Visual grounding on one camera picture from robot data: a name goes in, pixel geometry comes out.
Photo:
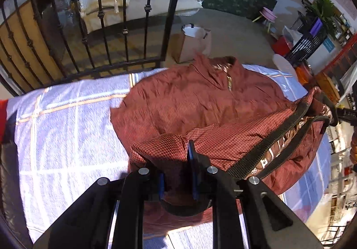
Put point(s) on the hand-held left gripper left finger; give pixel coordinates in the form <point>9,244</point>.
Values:
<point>161,188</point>

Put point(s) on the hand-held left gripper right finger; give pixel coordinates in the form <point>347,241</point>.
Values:
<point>192,179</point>

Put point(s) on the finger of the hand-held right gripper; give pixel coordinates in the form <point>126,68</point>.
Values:
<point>347,114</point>

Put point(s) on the maroon quilted jacket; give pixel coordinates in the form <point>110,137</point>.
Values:
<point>181,98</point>

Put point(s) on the person's right forearm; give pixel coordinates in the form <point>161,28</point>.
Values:
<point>354,150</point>

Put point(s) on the wooden box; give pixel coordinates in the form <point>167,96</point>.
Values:
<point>327,84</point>

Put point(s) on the orange plastic basket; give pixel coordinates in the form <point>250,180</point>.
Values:
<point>303,74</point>

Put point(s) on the white round stool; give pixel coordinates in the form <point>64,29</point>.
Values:
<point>283,63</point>

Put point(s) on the black iron rack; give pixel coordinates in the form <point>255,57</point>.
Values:
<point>306,42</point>

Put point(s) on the red plastic bucket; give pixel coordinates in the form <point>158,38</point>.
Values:
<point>281,45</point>

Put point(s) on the blue plaid bedsheet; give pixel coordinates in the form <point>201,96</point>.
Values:
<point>69,140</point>

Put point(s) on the green potted plant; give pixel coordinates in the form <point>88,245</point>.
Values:
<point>323,6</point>

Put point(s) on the pink stool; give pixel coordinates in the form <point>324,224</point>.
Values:
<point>267,13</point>

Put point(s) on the brown paper bag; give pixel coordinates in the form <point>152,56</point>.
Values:
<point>189,48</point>

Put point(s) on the black iron railing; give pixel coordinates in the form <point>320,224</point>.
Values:
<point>173,14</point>

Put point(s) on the beige blanket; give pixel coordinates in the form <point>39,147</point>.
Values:
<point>92,17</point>

